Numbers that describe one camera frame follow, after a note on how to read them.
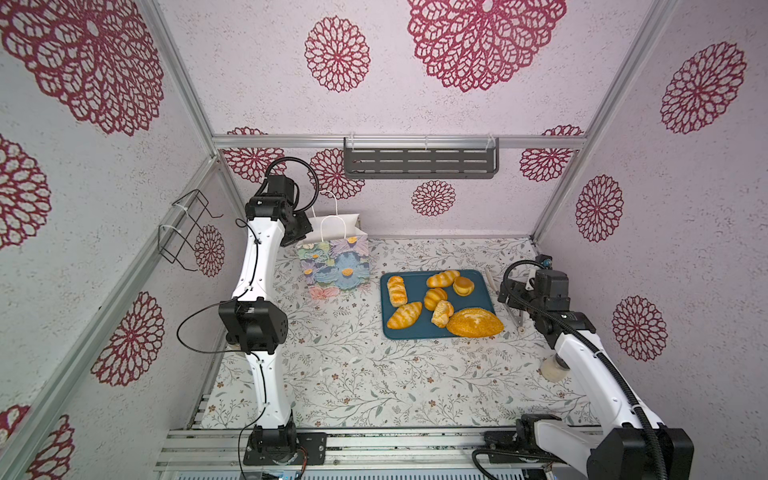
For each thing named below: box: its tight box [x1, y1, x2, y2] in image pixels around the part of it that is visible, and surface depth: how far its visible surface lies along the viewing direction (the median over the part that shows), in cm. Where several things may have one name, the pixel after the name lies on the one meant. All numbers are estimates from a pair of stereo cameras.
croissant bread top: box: [426, 270, 461, 288], surface depth 105 cm
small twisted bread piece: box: [431, 300, 455, 328], surface depth 93 cm
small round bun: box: [452, 276, 475, 297], surface depth 102 cm
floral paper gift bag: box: [296, 214, 371, 300], surface depth 94 cm
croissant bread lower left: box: [387, 302, 423, 330], surface depth 96 cm
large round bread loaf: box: [447, 308, 504, 338], surface depth 93 cm
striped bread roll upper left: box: [387, 275, 408, 308], surface depth 102 cm
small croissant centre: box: [424, 288, 448, 311], surface depth 101 cm
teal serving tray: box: [380, 269, 496, 340], surface depth 100 cm
